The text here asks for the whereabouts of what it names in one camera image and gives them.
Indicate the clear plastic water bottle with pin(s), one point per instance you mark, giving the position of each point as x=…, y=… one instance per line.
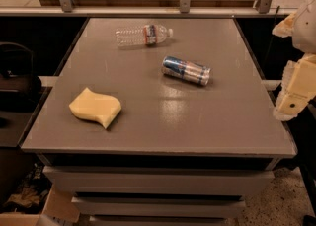
x=149, y=34

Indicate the yellow wavy sponge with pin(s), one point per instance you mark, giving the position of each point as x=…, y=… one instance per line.
x=95, y=107

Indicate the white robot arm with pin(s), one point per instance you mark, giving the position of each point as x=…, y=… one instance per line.
x=304, y=29

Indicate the grey drawer cabinet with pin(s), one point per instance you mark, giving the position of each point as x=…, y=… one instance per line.
x=178, y=153

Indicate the red bull can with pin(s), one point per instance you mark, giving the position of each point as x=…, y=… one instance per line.
x=185, y=70

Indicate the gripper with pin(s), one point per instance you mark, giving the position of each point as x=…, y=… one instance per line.
x=306, y=30

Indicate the black bag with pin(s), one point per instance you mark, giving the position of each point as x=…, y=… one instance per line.
x=19, y=86

